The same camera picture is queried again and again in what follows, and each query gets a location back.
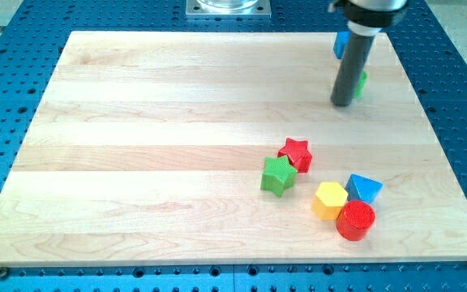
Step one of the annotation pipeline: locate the green star block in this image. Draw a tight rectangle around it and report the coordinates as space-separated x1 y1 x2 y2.
260 155 298 197

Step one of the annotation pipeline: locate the red star block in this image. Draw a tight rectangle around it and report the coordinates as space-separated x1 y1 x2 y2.
277 138 313 173

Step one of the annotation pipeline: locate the blue triangle block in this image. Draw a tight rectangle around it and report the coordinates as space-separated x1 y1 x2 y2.
345 174 383 204

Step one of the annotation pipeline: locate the wooden board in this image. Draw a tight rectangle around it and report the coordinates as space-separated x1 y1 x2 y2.
0 32 467 267

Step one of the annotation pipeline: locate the yellow hexagon block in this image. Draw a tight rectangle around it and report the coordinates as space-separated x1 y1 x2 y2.
311 182 348 220

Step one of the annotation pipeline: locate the red cylinder block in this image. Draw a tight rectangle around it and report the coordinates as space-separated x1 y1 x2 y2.
336 200 375 241

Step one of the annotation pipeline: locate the green block behind rod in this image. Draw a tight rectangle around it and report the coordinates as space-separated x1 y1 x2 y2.
354 71 368 99

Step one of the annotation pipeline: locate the blue cube block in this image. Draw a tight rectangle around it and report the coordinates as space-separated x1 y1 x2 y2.
332 31 350 60

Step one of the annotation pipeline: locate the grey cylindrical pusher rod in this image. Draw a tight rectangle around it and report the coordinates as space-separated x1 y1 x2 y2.
330 32 375 107

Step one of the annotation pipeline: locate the left board clamp screw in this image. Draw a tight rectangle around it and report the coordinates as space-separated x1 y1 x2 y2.
0 267 10 280

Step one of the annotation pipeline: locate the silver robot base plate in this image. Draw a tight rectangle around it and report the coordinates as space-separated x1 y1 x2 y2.
185 0 272 19

